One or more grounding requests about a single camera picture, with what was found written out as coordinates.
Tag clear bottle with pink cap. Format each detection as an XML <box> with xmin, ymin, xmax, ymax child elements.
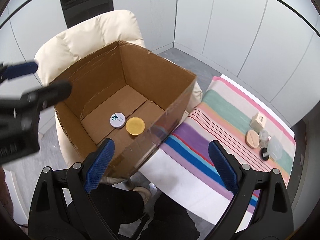
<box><xmin>259</xmin><ymin>129</ymin><xmax>272</xmax><ymax>148</ymax></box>

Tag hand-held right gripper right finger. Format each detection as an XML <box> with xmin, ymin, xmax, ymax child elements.
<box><xmin>208</xmin><ymin>140</ymin><xmax>294</xmax><ymax>240</ymax></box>

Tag translucent plastic storage box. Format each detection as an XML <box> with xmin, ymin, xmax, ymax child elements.
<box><xmin>267</xmin><ymin>135</ymin><xmax>284</xmax><ymax>162</ymax></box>

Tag cream padded armchair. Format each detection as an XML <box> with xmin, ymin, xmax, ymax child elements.
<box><xmin>34</xmin><ymin>9</ymin><xmax>203</xmax><ymax>188</ymax></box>

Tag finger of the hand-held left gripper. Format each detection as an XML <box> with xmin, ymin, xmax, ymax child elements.
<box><xmin>0</xmin><ymin>61</ymin><xmax>39</xmax><ymax>83</ymax></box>
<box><xmin>21</xmin><ymin>81</ymin><xmax>73</xmax><ymax>109</ymax></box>

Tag striped colourful cloth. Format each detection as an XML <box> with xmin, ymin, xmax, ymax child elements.
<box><xmin>160</xmin><ymin>76</ymin><xmax>297</xmax><ymax>208</ymax></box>

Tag small beige carton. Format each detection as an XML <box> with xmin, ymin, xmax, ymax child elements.
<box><xmin>249</xmin><ymin>112</ymin><xmax>267</xmax><ymax>130</ymax></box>

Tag yellow round lid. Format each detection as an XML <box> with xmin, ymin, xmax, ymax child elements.
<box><xmin>125</xmin><ymin>117</ymin><xmax>146</xmax><ymax>136</ymax></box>

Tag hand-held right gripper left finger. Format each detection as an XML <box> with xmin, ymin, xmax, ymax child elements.
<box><xmin>28</xmin><ymin>138</ymin><xmax>118</xmax><ymax>240</ymax></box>

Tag white round jar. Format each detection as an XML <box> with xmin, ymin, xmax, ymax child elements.
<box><xmin>109</xmin><ymin>112</ymin><xmax>126</xmax><ymax>129</ymax></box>

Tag person's beige shoe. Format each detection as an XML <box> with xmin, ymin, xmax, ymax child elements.
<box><xmin>130</xmin><ymin>186</ymin><xmax>152</xmax><ymax>202</ymax></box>

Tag brown cardboard box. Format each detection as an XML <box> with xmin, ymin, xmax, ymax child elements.
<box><xmin>49</xmin><ymin>40</ymin><xmax>198</xmax><ymax>179</ymax></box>

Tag person's legs in black pants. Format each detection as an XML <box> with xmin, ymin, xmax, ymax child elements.
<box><xmin>67</xmin><ymin>180</ymin><xmax>200</xmax><ymax>240</ymax></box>

